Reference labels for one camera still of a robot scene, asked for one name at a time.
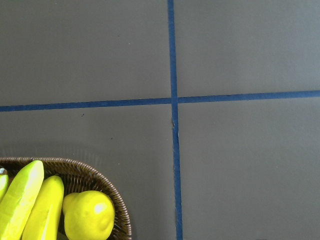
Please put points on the yellow banana curved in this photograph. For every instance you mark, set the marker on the yellow banana curved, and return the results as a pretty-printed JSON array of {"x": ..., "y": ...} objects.
[{"x": 4, "y": 184}]

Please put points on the yellow banana pale green side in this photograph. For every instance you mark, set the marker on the yellow banana pale green side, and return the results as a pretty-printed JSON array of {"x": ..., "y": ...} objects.
[{"x": 19, "y": 199}]

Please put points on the brown wicker basket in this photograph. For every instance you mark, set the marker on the brown wicker basket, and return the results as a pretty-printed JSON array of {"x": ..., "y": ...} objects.
[{"x": 78, "y": 177}]

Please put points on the yellow pear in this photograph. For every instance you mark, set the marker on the yellow pear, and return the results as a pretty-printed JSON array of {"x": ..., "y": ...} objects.
[{"x": 88, "y": 215}]

